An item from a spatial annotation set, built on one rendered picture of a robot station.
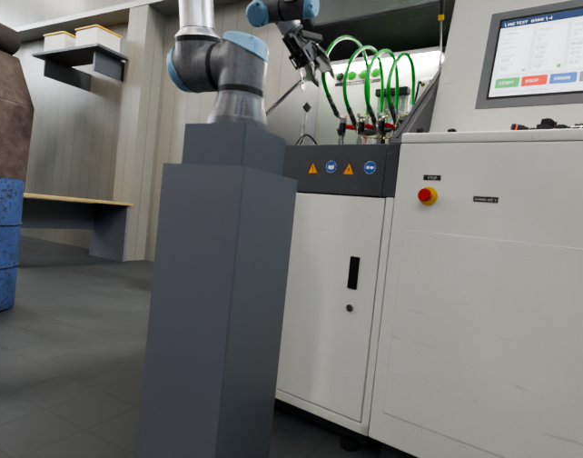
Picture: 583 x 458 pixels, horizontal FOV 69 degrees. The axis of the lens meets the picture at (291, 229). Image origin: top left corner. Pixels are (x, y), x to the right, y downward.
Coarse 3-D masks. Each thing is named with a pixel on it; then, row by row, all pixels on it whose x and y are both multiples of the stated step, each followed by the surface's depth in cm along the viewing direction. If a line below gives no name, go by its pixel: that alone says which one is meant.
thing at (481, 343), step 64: (512, 0) 140; (448, 64) 146; (448, 128) 140; (448, 192) 116; (512, 192) 107; (576, 192) 99; (448, 256) 115; (512, 256) 106; (576, 256) 99; (384, 320) 126; (448, 320) 115; (512, 320) 106; (576, 320) 98; (384, 384) 125; (448, 384) 114; (512, 384) 105; (576, 384) 98; (384, 448) 128; (448, 448) 114; (512, 448) 105; (576, 448) 98
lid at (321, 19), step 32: (320, 0) 180; (352, 0) 174; (384, 0) 169; (416, 0) 164; (448, 0) 157; (320, 32) 192; (352, 32) 185; (384, 32) 179; (416, 32) 173; (448, 32) 168
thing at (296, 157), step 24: (312, 144) 143; (336, 144) 137; (360, 144) 132; (384, 144) 128; (288, 168) 148; (336, 168) 137; (360, 168) 132; (384, 168) 127; (312, 192) 142; (336, 192) 136; (360, 192) 132
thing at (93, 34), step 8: (80, 32) 474; (88, 32) 466; (96, 32) 460; (104, 32) 468; (112, 32) 474; (80, 40) 474; (88, 40) 466; (96, 40) 461; (104, 40) 469; (112, 40) 476; (120, 40) 486; (112, 48) 477
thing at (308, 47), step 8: (296, 32) 144; (288, 40) 142; (296, 40) 143; (304, 40) 146; (288, 48) 144; (296, 48) 145; (304, 48) 142; (312, 48) 146; (296, 56) 145; (304, 56) 143; (312, 56) 145; (296, 64) 147; (304, 64) 145
